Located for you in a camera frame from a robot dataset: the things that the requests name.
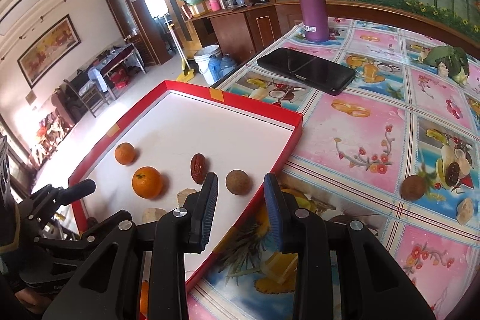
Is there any person's left hand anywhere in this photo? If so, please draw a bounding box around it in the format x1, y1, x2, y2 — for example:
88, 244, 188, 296
15, 289, 53, 318

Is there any blue water jug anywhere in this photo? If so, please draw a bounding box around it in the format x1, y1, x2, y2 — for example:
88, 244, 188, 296
207, 55, 223, 84
219, 55, 238, 78

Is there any wooden chair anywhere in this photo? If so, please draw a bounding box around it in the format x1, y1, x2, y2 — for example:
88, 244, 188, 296
64, 78, 110, 118

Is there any small orange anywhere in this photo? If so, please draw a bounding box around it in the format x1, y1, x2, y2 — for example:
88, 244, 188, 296
114, 142, 136, 166

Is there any large orange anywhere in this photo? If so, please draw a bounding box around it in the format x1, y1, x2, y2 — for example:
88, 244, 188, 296
131, 166, 164, 199

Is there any wooden sideboard cabinet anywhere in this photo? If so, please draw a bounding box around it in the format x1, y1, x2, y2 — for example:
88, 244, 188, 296
182, 1, 304, 62

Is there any brown longan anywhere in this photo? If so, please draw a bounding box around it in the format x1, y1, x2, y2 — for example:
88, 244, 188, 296
225, 170, 252, 196
401, 175, 427, 201

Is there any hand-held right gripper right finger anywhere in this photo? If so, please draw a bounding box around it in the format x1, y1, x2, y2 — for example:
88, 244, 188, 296
262, 173, 437, 320

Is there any red cardboard box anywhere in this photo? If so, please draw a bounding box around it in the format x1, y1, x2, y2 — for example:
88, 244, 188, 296
67, 79, 304, 294

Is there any yellow broom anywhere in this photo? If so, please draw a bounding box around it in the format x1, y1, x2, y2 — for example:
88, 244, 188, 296
167, 24, 196, 82

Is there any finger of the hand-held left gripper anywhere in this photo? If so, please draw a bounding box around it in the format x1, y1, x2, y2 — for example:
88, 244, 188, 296
28, 178, 97, 231
30, 184, 64, 202

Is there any green leafy vegetable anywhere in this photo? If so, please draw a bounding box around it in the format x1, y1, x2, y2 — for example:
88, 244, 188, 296
423, 45, 472, 84

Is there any black phone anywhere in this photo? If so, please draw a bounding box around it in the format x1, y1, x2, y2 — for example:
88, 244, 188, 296
256, 47, 357, 96

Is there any cluttered side table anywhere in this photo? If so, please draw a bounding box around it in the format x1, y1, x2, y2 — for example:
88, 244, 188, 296
88, 43, 148, 103

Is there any red date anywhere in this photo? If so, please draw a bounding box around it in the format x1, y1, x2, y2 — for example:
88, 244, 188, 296
190, 154, 207, 185
445, 162, 461, 186

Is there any white plastic bucket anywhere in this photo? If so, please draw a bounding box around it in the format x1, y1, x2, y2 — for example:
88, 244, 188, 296
194, 44, 222, 85

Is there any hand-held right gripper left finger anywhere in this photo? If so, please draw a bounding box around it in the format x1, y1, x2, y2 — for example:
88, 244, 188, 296
41, 172, 220, 320

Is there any framed painting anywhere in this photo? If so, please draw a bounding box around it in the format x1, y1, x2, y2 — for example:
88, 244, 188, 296
17, 14, 82, 88

